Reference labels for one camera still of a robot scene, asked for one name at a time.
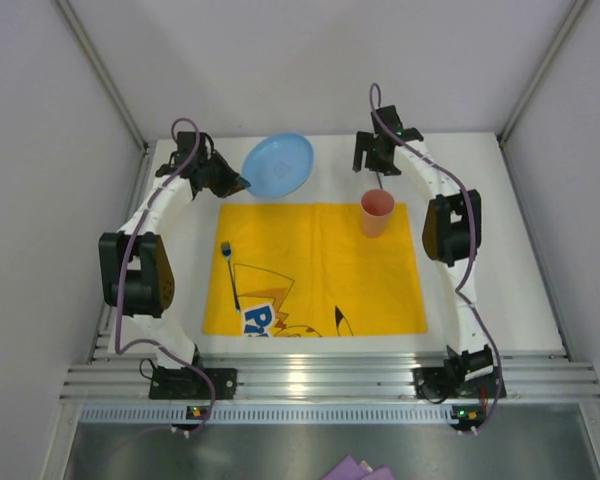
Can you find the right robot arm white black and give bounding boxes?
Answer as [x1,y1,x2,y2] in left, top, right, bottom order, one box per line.
[353,105,495,386]

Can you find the blue plastic plate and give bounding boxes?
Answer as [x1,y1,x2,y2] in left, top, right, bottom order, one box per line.
[241,132,314,199]

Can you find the perforated cable duct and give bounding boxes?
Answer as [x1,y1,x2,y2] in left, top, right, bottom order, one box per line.
[80,403,484,425]

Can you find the aluminium mounting rail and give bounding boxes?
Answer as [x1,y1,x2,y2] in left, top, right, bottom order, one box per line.
[60,353,600,403]

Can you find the yellow pikachu placemat cloth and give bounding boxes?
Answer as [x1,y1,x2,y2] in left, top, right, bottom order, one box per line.
[203,203,428,339]

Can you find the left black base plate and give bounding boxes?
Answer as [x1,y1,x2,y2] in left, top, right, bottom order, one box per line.
[149,367,238,400]

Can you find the purple paper sheets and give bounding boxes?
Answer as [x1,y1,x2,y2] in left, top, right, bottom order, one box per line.
[321,455,395,480]

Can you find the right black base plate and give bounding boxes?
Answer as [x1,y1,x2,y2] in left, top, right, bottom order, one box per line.
[413,367,507,404]

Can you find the blue metallic fork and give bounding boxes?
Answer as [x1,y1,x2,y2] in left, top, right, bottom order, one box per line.
[220,241,241,313]

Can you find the blue metallic spoon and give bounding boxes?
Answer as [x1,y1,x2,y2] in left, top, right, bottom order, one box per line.
[375,172,384,190]

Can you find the pink plastic cup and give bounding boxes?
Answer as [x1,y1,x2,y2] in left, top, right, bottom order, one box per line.
[360,189,395,238]

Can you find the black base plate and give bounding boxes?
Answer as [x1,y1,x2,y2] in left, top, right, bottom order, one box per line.
[413,367,507,404]
[149,367,238,400]

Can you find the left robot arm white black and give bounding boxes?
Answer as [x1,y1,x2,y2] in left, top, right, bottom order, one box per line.
[98,131,250,369]

